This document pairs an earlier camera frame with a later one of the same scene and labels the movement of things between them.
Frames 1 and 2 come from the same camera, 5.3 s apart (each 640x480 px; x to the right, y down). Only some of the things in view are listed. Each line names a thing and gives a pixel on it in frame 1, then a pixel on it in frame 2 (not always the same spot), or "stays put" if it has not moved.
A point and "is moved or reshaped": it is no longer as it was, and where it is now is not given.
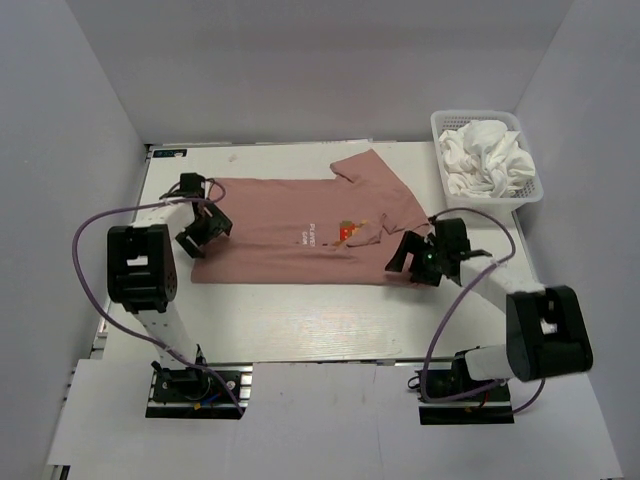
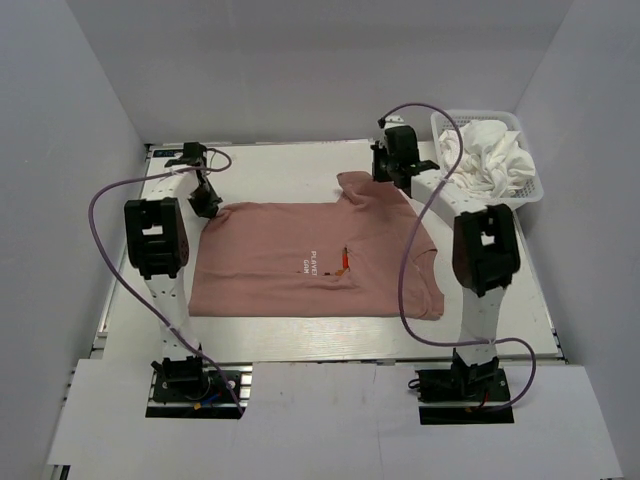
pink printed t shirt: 342,230 is moved or reshaped
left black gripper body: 190,226 to 204,200
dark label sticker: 169,152 stays put
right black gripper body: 427,263 to 384,163
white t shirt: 485,158 stays put
